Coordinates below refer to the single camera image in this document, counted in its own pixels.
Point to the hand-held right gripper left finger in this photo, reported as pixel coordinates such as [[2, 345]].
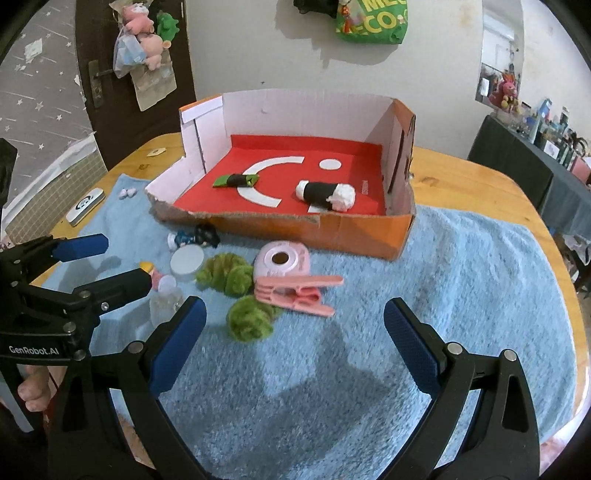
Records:
[[178, 346]]

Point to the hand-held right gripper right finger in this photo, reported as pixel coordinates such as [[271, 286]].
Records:
[[411, 346]]

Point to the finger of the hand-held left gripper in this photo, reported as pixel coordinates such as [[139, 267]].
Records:
[[120, 284], [81, 247]]

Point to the yellow pink small toy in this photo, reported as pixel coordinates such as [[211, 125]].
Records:
[[150, 268]]

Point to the clear plastic bottle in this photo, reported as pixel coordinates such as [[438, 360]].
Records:
[[166, 304]]

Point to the white round tin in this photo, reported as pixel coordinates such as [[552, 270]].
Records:
[[187, 261]]

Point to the green fuzzy scrunchie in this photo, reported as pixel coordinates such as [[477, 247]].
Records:
[[221, 274], [249, 318]]

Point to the pink clothes clip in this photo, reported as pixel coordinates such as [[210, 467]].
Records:
[[295, 295]]

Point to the pink round toy camera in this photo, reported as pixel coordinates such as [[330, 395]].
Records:
[[296, 258]]

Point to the orange cardboard box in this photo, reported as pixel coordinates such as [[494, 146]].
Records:
[[323, 194]]

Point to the person's left hand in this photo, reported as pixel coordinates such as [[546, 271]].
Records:
[[33, 393]]

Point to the white oval device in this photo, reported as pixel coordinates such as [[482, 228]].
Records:
[[84, 207]]

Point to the small white pink trinket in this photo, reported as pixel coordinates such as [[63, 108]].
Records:
[[126, 193]]

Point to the light blue towel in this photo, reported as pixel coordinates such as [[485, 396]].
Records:
[[369, 286]]

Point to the small blue white figurine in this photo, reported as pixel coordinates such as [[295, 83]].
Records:
[[182, 237]]

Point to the small black figurine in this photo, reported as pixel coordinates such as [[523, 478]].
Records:
[[207, 236]]

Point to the small table sticker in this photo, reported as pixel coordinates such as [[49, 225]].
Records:
[[157, 152]]

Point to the black green roll toy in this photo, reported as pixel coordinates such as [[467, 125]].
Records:
[[238, 180]]

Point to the black white roll toy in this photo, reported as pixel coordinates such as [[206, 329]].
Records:
[[318, 191]]

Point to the clear plastic bag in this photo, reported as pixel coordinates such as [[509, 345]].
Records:
[[127, 55]]

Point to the pink plush toy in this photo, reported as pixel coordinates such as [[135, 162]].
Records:
[[137, 18], [154, 50]]

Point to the dark cloth side table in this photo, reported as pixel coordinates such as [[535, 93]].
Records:
[[521, 157]]

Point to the dark brown door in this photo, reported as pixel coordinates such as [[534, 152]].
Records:
[[97, 27]]

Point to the green plush toy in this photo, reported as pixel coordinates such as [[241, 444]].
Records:
[[166, 25]]

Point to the row of shelf trinkets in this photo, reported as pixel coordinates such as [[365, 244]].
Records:
[[554, 134]]

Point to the pink rabbit plush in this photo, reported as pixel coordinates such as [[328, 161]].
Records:
[[504, 90]]

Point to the green printed bag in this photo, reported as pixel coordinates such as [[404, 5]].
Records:
[[369, 23]]

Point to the wall mirror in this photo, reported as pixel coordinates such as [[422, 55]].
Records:
[[501, 41]]

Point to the black wall item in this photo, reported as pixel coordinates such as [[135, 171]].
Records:
[[316, 7]]

